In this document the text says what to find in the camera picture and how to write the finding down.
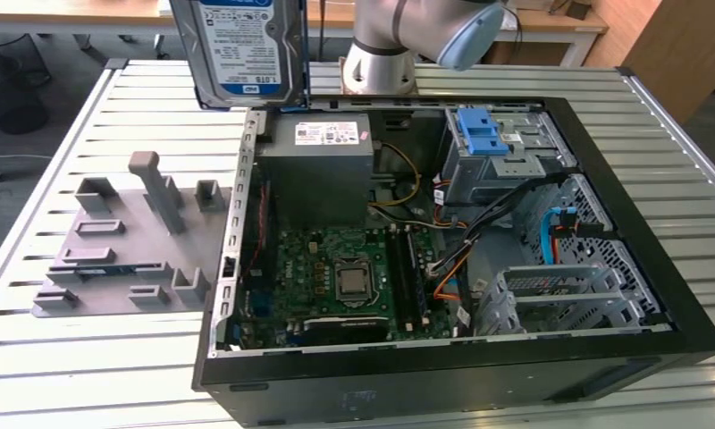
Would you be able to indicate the hard disk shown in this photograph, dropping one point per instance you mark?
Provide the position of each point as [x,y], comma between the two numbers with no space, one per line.
[237,53]

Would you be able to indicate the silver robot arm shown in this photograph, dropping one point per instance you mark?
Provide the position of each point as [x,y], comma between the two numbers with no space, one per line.
[382,44]

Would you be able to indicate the grey power supply unit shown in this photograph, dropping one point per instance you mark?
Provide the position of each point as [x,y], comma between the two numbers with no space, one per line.
[316,179]

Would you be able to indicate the green motherboard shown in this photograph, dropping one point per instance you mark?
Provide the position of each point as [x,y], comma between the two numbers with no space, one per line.
[300,250]

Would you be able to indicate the silver CPU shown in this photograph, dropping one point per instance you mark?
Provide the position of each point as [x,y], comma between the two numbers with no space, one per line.
[352,281]

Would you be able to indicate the black RAM slot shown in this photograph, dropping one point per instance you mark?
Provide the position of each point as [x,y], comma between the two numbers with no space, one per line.
[399,277]
[420,277]

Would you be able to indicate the CPU socket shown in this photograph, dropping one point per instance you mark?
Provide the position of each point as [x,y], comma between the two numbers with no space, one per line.
[357,300]

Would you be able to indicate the metal drive cage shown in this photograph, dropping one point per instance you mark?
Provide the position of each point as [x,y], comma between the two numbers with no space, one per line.
[471,179]

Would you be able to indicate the black graphics card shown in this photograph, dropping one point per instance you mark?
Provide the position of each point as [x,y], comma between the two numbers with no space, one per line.
[345,328]

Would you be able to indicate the blue drive latch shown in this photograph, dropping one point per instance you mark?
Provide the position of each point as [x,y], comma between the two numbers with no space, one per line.
[479,134]

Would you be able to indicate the grey parts rack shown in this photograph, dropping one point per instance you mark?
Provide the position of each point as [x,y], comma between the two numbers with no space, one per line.
[137,250]

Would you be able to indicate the black PC case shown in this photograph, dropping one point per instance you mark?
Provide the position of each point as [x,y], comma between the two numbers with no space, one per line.
[394,384]

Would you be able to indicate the RAM stick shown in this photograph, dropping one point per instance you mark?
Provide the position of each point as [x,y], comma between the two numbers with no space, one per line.
[104,271]

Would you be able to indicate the wooden desk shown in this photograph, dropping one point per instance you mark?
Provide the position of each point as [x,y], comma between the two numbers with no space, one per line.
[548,22]
[65,18]

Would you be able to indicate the black mesh bin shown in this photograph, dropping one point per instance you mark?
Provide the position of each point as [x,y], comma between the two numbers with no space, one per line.
[12,103]

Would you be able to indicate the wooden cabinet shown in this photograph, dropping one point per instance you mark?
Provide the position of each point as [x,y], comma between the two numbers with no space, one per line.
[679,44]

